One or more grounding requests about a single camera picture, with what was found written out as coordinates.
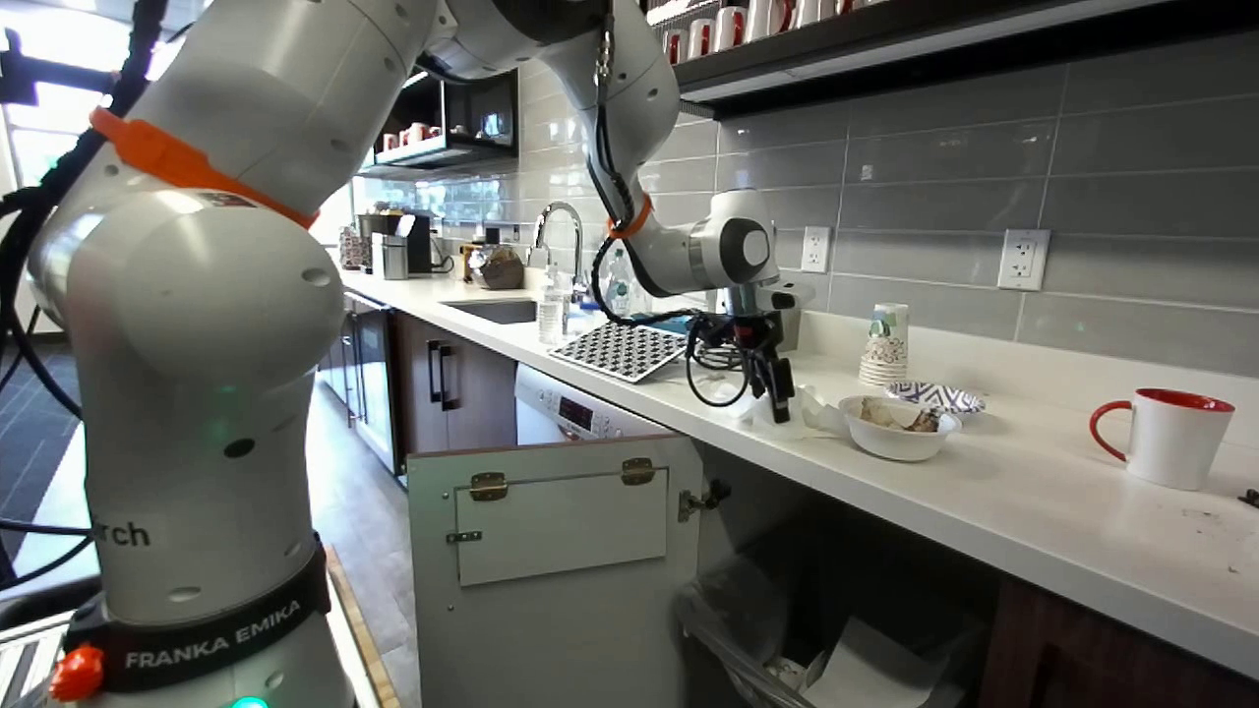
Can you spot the wall power outlet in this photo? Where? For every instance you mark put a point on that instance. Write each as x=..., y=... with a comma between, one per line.
x=1025, y=259

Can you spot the white bowl with food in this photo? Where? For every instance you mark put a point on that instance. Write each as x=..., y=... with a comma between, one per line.
x=894, y=429

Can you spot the clear plastic water bottle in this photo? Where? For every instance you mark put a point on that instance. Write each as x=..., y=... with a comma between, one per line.
x=553, y=314

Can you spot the small patterned paper cup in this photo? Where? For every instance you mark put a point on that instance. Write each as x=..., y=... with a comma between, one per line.
x=886, y=349

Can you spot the patterned small plate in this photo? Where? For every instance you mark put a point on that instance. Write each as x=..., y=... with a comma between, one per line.
x=933, y=394

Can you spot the red white mug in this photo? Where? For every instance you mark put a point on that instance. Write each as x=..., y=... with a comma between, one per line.
x=1172, y=434

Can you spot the chrome sink faucet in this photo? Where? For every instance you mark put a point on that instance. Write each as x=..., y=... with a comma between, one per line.
x=558, y=240

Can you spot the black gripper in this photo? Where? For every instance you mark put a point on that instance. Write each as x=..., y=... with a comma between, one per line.
x=764, y=314

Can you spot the open cabinet door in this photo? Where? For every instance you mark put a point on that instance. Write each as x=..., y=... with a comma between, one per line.
x=544, y=576

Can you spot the checkered black white mat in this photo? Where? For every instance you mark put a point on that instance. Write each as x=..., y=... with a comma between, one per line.
x=621, y=350

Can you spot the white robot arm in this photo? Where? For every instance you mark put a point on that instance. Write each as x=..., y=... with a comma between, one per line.
x=199, y=309

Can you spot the white light switch plate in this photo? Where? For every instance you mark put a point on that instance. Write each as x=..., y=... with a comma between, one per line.
x=815, y=251

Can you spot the dark wall shelf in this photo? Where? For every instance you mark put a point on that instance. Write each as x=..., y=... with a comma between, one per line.
x=929, y=42

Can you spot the white paper towel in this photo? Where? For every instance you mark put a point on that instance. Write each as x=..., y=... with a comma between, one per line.
x=818, y=413

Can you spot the stainless dishwasher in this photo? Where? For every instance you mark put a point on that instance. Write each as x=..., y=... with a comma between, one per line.
x=553, y=409

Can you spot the grey trash bin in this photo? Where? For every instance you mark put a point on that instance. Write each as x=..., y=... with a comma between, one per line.
x=804, y=619

